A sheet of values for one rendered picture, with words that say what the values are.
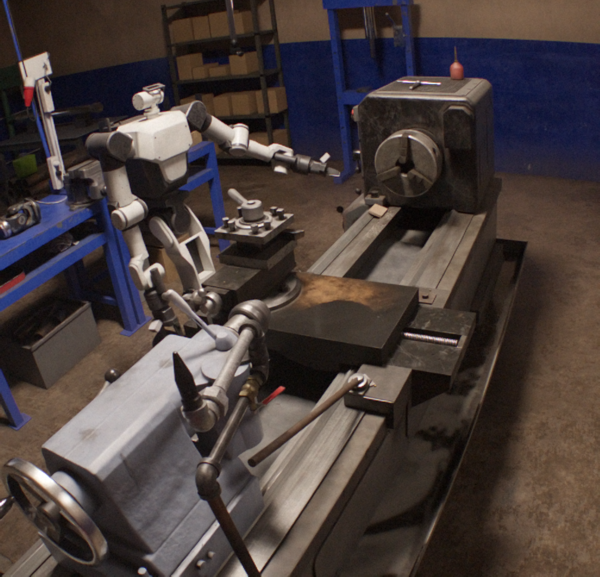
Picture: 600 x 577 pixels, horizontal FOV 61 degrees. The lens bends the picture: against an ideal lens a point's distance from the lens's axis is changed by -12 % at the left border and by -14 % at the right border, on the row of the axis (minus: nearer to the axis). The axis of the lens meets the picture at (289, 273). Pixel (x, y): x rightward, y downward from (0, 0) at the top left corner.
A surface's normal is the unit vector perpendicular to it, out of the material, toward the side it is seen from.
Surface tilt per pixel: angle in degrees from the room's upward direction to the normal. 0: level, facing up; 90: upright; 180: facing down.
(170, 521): 66
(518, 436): 0
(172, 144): 87
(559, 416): 0
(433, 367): 0
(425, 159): 90
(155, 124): 43
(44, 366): 90
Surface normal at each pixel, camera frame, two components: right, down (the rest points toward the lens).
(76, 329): 0.90, 0.09
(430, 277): -0.11, -0.89
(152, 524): 0.76, -0.24
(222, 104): -0.41, 0.45
